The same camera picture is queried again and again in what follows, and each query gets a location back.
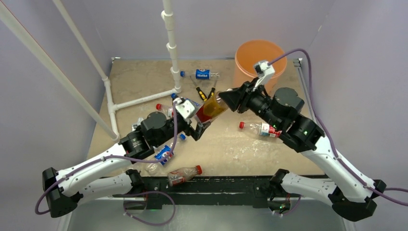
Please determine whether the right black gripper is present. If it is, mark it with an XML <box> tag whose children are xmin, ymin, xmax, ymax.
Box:
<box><xmin>221</xmin><ymin>77</ymin><xmax>283</xmax><ymax>130</ymax></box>

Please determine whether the yellow tea bottle white cap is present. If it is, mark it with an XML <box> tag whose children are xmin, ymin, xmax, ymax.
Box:
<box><xmin>195</xmin><ymin>91</ymin><xmax>229</xmax><ymax>123</ymax></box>

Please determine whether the large red label bottle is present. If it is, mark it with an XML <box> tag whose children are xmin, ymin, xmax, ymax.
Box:
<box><xmin>239</xmin><ymin>121</ymin><xmax>282</xmax><ymax>138</ymax></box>

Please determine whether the brown bottle red cap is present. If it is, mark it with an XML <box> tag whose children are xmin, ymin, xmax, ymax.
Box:
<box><xmin>167</xmin><ymin>165</ymin><xmax>203</xmax><ymax>187</ymax></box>

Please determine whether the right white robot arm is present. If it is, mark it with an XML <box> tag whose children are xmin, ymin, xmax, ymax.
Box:
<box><xmin>219</xmin><ymin>82</ymin><xmax>386</xmax><ymax>222</ymax></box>

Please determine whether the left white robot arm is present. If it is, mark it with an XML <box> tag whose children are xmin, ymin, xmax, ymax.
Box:
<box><xmin>35</xmin><ymin>98</ymin><xmax>212</xmax><ymax>218</ymax></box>

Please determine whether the orange plastic bin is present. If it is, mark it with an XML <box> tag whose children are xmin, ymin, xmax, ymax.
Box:
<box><xmin>232</xmin><ymin>39</ymin><xmax>284</xmax><ymax>88</ymax></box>

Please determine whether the left yellow black screwdriver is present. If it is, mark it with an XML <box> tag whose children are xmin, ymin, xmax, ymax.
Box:
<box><xmin>190</xmin><ymin>77</ymin><xmax>207</xmax><ymax>102</ymax></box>

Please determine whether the yellow black screwdriver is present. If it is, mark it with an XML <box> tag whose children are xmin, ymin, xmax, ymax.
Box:
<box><xmin>207</xmin><ymin>79</ymin><xmax>218</xmax><ymax>99</ymax></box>
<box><xmin>190</xmin><ymin>77</ymin><xmax>207</xmax><ymax>102</ymax></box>

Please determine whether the right yellow black screwdriver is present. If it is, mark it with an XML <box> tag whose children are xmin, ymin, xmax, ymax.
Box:
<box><xmin>207</xmin><ymin>79</ymin><xmax>218</xmax><ymax>99</ymax></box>

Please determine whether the small red cap bottle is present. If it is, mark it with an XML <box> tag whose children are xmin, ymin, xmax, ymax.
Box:
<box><xmin>156</xmin><ymin>103</ymin><xmax>174</xmax><ymax>118</ymax></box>

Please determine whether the middle Pepsi bottle blue label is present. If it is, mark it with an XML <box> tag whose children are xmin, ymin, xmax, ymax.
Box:
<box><xmin>171</xmin><ymin>93</ymin><xmax>179</xmax><ymax>100</ymax></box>

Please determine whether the pepsi bottle blue label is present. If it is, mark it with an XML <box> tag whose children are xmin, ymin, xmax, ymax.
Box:
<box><xmin>145</xmin><ymin>140</ymin><xmax>174</xmax><ymax>176</ymax></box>
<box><xmin>180</xmin><ymin>69</ymin><xmax>221</xmax><ymax>80</ymax></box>
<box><xmin>171</xmin><ymin>93</ymin><xmax>179</xmax><ymax>100</ymax></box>

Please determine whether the far Pepsi bottle blue label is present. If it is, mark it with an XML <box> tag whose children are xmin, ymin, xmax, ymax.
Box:
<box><xmin>180</xmin><ymin>69</ymin><xmax>221</xmax><ymax>80</ymax></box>

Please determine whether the near Pepsi bottle blue label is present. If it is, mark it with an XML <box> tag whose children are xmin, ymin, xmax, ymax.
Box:
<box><xmin>145</xmin><ymin>140</ymin><xmax>174</xmax><ymax>176</ymax></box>

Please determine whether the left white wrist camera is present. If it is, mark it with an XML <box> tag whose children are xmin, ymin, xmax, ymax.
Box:
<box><xmin>173</xmin><ymin>97</ymin><xmax>194</xmax><ymax>119</ymax></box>

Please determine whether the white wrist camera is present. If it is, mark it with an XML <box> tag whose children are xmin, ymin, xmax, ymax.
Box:
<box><xmin>173</xmin><ymin>97</ymin><xmax>194</xmax><ymax>119</ymax></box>
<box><xmin>254</xmin><ymin>60</ymin><xmax>275</xmax><ymax>89</ymax></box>

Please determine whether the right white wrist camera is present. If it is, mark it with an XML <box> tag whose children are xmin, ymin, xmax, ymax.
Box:
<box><xmin>254</xmin><ymin>60</ymin><xmax>275</xmax><ymax>89</ymax></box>

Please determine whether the aluminium frame rail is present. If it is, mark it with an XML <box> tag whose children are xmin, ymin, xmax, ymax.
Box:
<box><xmin>293</xmin><ymin>58</ymin><xmax>303</xmax><ymax>69</ymax></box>

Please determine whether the red handled adjustable wrench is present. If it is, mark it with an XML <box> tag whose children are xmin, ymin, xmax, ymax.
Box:
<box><xmin>131</xmin><ymin>117</ymin><xmax>144</xmax><ymax>131</ymax></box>

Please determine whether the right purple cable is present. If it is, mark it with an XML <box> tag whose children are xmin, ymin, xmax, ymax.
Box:
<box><xmin>269</xmin><ymin>48</ymin><xmax>408</xmax><ymax>207</ymax></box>

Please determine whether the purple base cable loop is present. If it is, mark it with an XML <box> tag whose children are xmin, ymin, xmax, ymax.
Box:
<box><xmin>122</xmin><ymin>191</ymin><xmax>177</xmax><ymax>227</ymax></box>

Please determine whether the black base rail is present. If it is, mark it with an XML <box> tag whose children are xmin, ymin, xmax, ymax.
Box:
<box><xmin>143</xmin><ymin>176</ymin><xmax>287</xmax><ymax>209</ymax></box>

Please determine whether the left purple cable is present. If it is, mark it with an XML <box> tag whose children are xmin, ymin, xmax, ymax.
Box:
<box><xmin>34</xmin><ymin>100</ymin><xmax>179</xmax><ymax>216</ymax></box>

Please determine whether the white PVC pipe frame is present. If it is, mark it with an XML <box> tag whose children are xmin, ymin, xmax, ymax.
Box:
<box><xmin>0</xmin><ymin>0</ymin><xmax>182</xmax><ymax>141</ymax></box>

